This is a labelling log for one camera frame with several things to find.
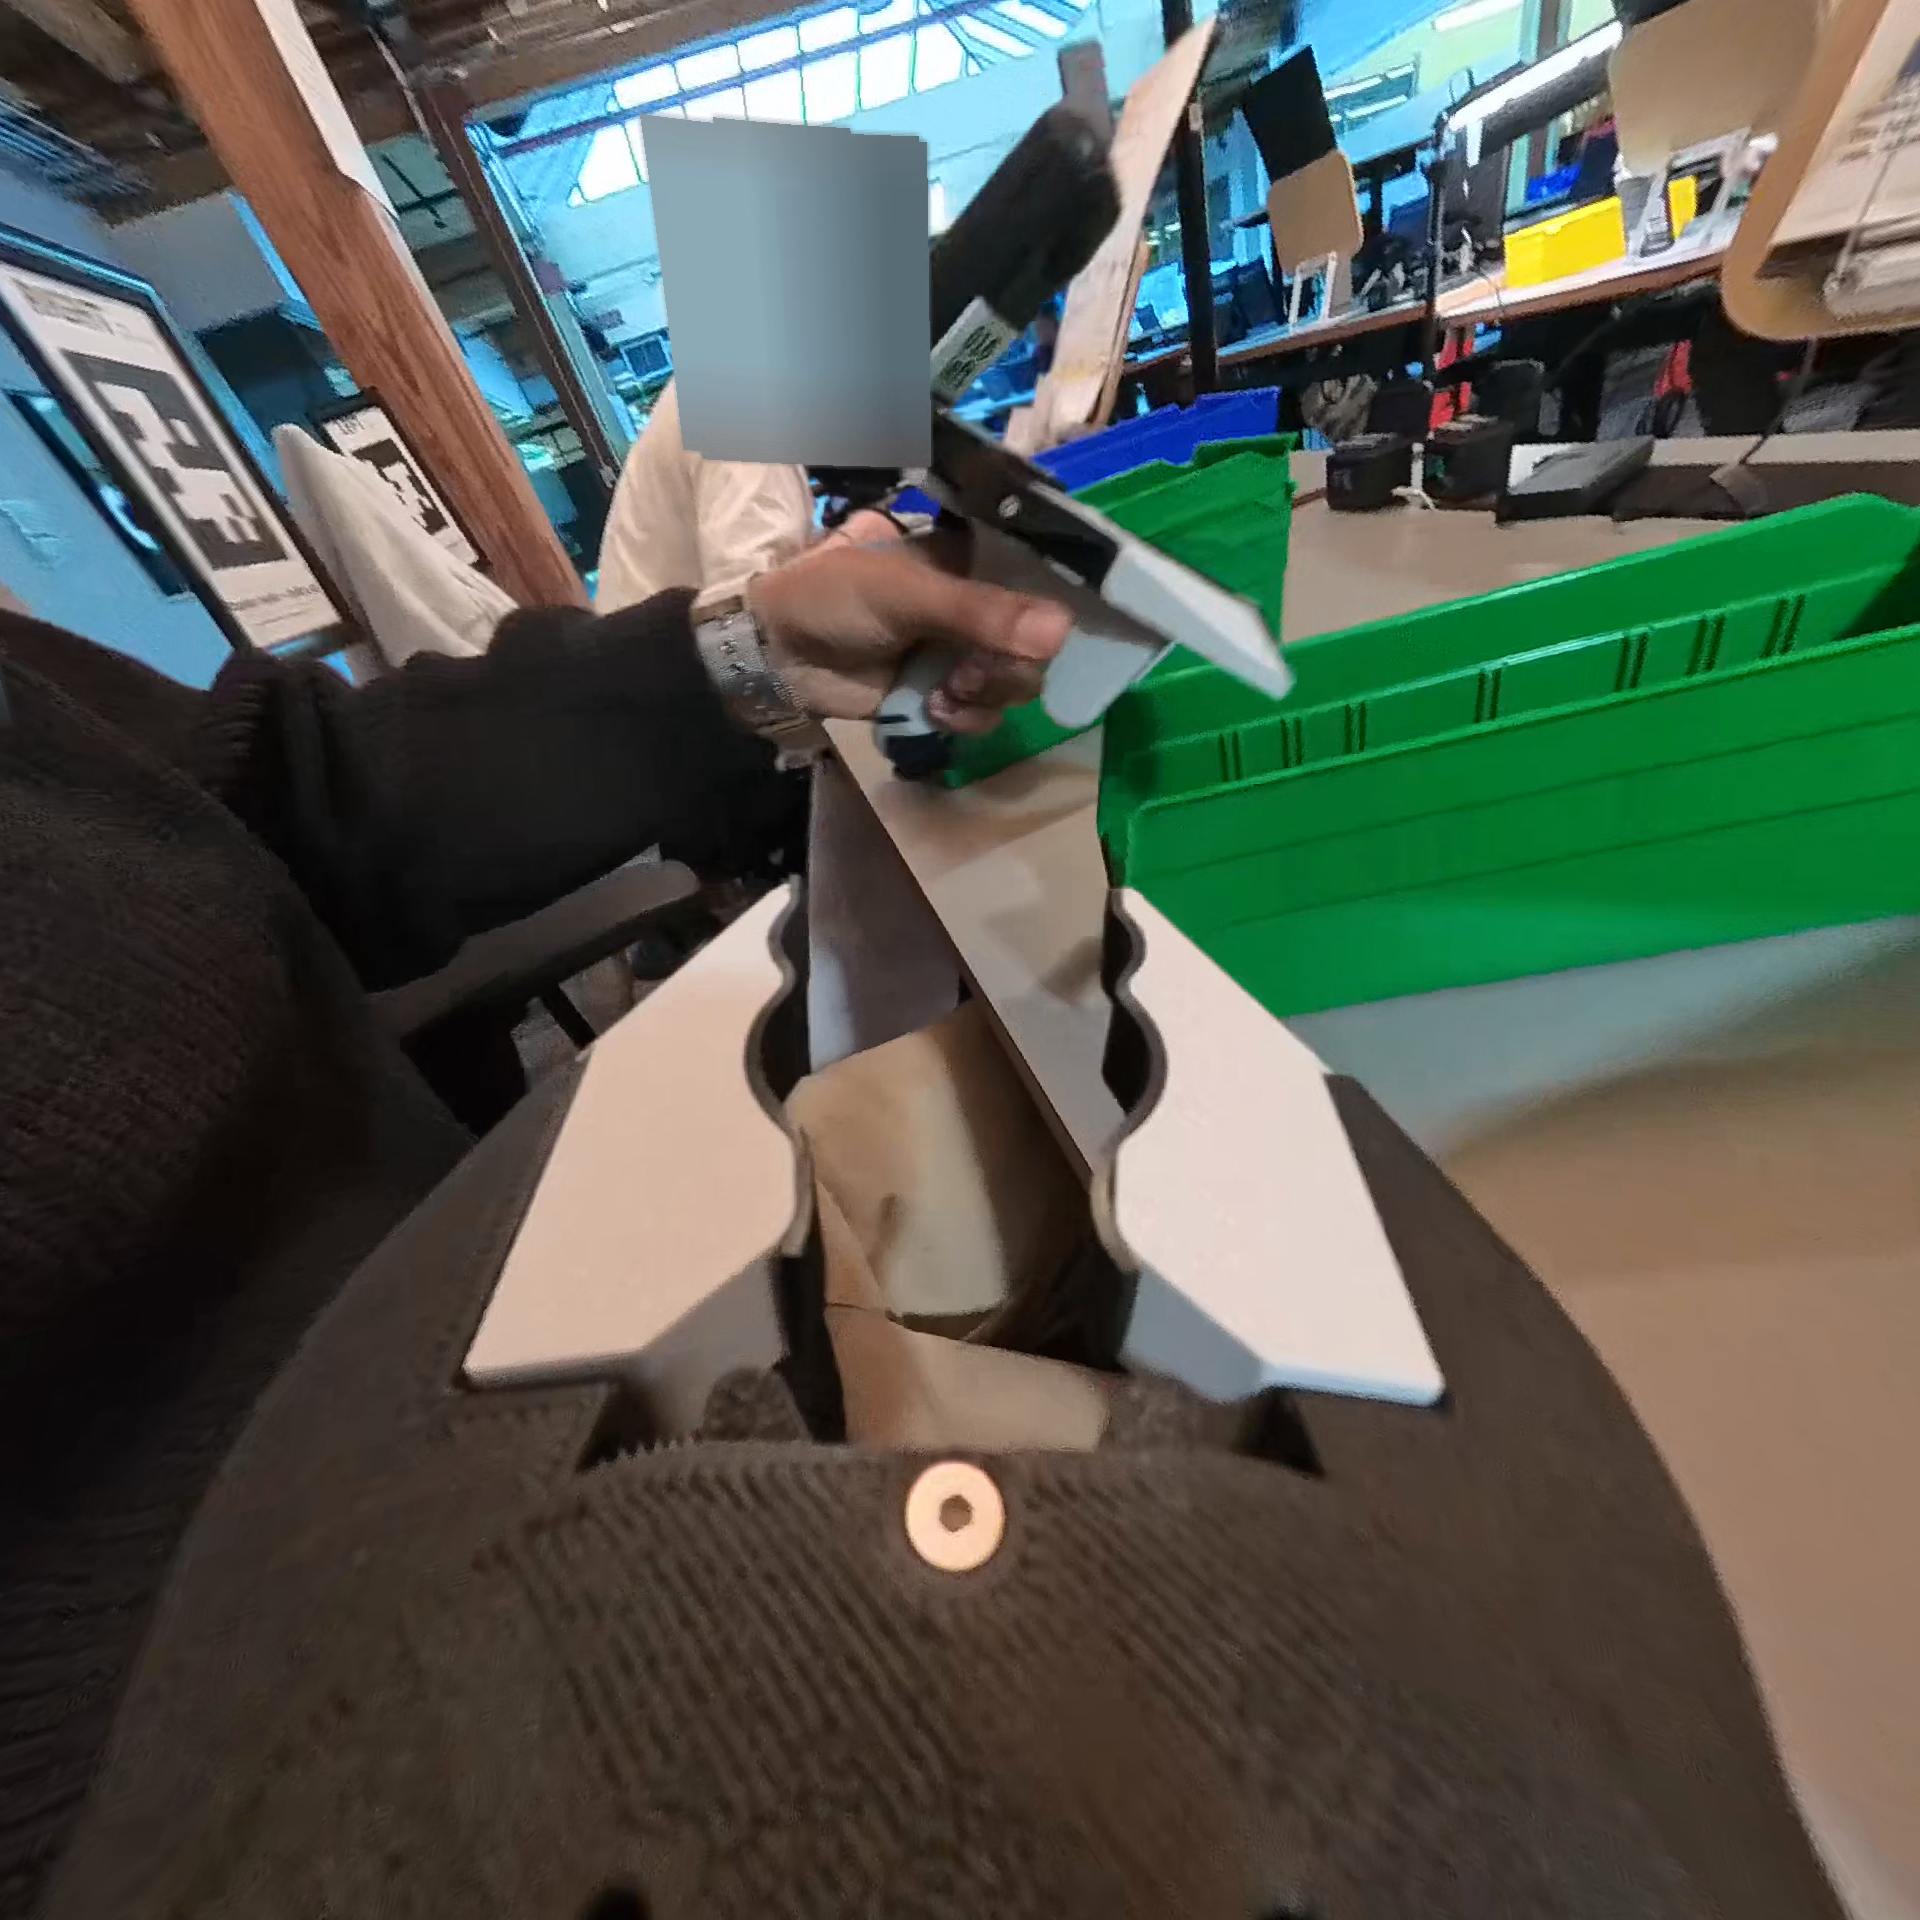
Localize small framed marker poster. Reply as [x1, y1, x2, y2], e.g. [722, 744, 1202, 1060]
[307, 392, 485, 569]

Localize person's left hand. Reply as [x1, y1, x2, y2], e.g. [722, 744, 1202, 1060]
[749, 540, 1078, 739]

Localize yellow plastic bin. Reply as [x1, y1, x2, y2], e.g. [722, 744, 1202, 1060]
[1505, 193, 1634, 292]

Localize silver wristwatch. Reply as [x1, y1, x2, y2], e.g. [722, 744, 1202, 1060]
[691, 588, 824, 752]

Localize green plastic bin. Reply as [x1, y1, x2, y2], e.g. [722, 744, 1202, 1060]
[943, 509, 1300, 790]
[1050, 433, 1300, 601]
[1096, 496, 1920, 1021]

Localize black battery box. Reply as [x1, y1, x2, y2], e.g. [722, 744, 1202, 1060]
[1328, 430, 1419, 514]
[1421, 416, 1519, 498]

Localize person's upper body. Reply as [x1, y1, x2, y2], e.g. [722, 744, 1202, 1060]
[0, 598, 497, 1920]

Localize person's left forearm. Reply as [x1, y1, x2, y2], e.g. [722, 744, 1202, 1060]
[209, 588, 753, 978]

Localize white jacket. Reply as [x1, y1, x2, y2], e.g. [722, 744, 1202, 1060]
[268, 424, 525, 671]

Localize flat black case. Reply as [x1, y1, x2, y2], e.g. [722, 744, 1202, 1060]
[1498, 433, 1656, 526]

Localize black monitor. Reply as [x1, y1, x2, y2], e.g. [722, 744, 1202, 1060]
[1244, 44, 1340, 180]

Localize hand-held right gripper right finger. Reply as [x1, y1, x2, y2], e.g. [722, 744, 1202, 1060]
[1094, 884, 1446, 1407]

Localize wooden post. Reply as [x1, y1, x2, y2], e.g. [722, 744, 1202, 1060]
[127, 0, 589, 615]

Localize grey desk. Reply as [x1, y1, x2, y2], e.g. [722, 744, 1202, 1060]
[809, 430, 1920, 1920]

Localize blue plastic bin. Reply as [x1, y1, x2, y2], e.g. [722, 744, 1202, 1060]
[1032, 386, 1288, 489]

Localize large framed marker poster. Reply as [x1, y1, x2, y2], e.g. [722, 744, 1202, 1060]
[0, 224, 362, 662]

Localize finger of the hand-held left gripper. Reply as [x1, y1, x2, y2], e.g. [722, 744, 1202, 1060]
[905, 473, 1298, 730]
[928, 407, 1126, 597]

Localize black office chair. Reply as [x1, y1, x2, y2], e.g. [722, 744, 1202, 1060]
[368, 858, 711, 1142]

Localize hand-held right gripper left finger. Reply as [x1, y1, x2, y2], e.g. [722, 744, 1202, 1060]
[462, 880, 813, 1424]

